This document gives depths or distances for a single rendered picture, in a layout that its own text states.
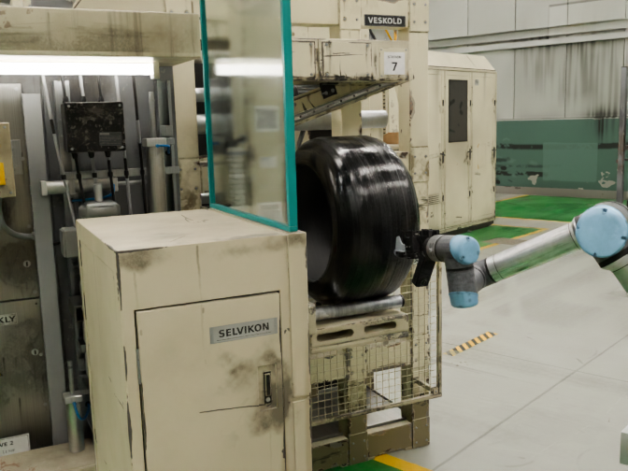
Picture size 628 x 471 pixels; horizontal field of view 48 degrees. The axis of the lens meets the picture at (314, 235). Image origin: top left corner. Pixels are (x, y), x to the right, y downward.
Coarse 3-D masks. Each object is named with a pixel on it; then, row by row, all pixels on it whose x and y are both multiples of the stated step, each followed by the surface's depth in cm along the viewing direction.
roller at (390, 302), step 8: (384, 296) 234; (392, 296) 235; (400, 296) 236; (336, 304) 227; (344, 304) 227; (352, 304) 228; (360, 304) 229; (368, 304) 230; (376, 304) 231; (384, 304) 232; (392, 304) 234; (400, 304) 235; (320, 312) 222; (328, 312) 224; (336, 312) 225; (344, 312) 226; (352, 312) 228; (360, 312) 229; (368, 312) 231; (320, 320) 223
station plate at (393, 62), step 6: (384, 54) 258; (390, 54) 260; (396, 54) 261; (402, 54) 262; (384, 60) 259; (390, 60) 260; (396, 60) 261; (402, 60) 262; (384, 66) 259; (390, 66) 260; (396, 66) 261; (402, 66) 262; (384, 72) 259; (390, 72) 260; (396, 72) 262; (402, 72) 263
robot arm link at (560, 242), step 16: (576, 224) 183; (528, 240) 193; (544, 240) 188; (560, 240) 185; (576, 240) 184; (496, 256) 196; (512, 256) 193; (528, 256) 190; (544, 256) 188; (560, 256) 188; (480, 272) 196; (496, 272) 195; (512, 272) 194
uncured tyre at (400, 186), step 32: (320, 160) 221; (352, 160) 218; (384, 160) 222; (320, 192) 263; (352, 192) 212; (384, 192) 216; (320, 224) 265; (352, 224) 212; (384, 224) 215; (416, 224) 220; (320, 256) 261; (352, 256) 214; (384, 256) 217; (320, 288) 229; (352, 288) 221; (384, 288) 228
